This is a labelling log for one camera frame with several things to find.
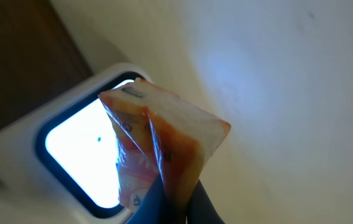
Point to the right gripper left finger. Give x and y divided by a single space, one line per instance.
153 209

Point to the orange tissue pack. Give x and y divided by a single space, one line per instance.
159 134

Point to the white barcode scanner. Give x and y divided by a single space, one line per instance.
58 163

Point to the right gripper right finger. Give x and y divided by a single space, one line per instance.
200 208

